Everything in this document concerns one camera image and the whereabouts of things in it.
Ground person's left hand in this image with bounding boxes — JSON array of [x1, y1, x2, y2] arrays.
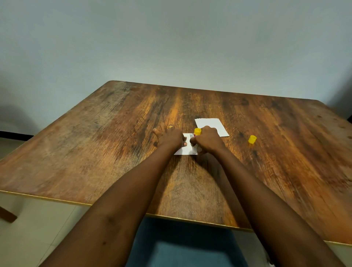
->
[[152, 123, 188, 151]]

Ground person's right hand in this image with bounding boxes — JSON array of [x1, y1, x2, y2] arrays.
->
[[190, 126, 228, 155]]

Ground small white paper sheet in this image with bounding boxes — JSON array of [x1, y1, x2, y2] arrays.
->
[[174, 133, 199, 156]]

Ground white glue stick yellow base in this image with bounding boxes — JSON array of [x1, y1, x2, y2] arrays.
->
[[192, 128, 202, 155]]

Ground person's left forearm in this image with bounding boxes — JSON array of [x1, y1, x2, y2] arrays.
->
[[38, 143, 184, 267]]

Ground person's right forearm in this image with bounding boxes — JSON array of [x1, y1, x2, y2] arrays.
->
[[204, 145, 347, 267]]

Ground large white paper sheet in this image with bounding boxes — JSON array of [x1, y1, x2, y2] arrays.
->
[[194, 118, 230, 138]]

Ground blue trousers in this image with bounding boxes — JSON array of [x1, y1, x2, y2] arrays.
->
[[126, 217, 249, 267]]

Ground brown wooden table leg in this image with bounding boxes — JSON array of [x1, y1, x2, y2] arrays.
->
[[0, 206, 18, 223]]

